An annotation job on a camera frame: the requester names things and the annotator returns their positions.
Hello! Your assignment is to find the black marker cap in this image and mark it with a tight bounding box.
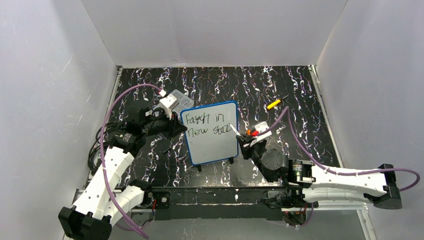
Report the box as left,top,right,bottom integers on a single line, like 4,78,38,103
162,147,171,154

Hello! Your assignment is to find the white marker pen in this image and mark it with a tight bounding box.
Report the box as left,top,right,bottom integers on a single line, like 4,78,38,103
229,123,241,136

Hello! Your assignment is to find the blue framed whiteboard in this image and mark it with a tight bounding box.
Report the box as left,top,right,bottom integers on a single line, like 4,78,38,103
180,100,239,165

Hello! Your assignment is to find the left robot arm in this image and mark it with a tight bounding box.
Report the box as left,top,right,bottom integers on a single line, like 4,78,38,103
58,96,187,240

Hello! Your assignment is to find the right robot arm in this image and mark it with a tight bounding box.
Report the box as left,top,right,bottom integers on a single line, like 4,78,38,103
236,134,402,210

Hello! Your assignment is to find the clear plastic screw box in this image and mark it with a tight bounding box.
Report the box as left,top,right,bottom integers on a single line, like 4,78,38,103
170,89,194,113

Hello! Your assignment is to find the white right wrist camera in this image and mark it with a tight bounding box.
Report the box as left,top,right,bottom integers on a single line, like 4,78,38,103
243,121,272,147

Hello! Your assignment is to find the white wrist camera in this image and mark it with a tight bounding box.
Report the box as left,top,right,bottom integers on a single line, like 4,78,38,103
157,94,177,120
243,121,272,147

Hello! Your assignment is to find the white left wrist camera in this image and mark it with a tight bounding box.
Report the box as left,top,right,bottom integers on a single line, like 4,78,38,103
157,94,177,120

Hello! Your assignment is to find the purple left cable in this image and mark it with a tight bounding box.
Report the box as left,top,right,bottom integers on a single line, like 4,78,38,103
97,84,167,240

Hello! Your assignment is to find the purple cable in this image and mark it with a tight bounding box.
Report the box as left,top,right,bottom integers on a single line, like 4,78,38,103
97,84,167,240
256,105,421,193

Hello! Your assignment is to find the yellow handled tool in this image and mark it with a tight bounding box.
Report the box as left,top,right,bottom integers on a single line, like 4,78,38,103
266,95,289,110

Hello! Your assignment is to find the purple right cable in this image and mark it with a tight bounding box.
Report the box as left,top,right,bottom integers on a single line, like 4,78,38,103
256,105,421,193

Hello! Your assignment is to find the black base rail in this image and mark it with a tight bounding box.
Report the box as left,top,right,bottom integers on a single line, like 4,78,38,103
144,186,306,221

